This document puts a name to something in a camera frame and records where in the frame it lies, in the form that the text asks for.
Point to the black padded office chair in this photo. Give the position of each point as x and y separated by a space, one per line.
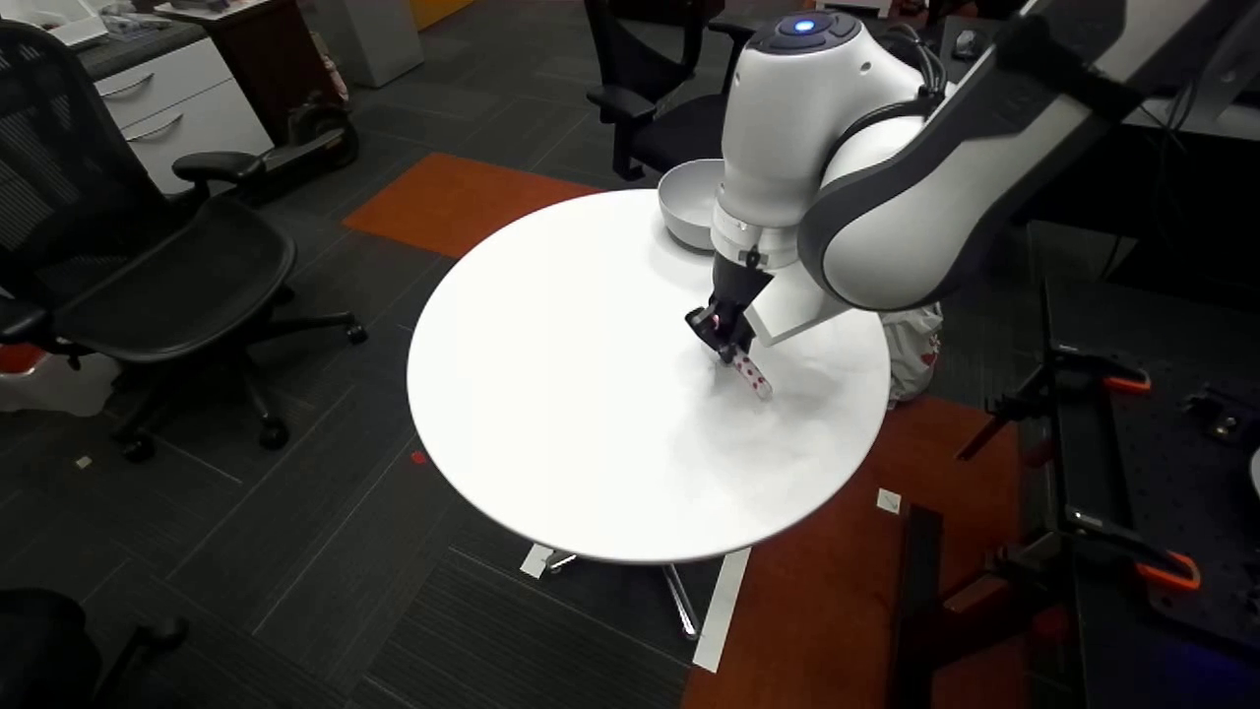
657 124

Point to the white drawer cabinet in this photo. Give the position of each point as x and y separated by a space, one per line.
180 104

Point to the grey metal bowl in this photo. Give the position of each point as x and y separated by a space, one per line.
691 204

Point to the black workbench table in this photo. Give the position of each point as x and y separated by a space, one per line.
1155 514

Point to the small white paper scrap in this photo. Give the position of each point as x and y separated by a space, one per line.
891 503

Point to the white plastic bag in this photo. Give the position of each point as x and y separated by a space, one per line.
920 355

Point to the grey computer mouse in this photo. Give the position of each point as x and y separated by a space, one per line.
965 42

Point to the black chair with round back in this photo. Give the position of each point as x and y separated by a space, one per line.
45 653

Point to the silver table base legs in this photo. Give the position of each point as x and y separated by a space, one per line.
721 612

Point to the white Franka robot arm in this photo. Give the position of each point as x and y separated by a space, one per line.
891 171

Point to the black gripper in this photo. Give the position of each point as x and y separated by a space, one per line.
739 294

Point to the black mesh office chair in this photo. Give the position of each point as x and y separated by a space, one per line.
170 280

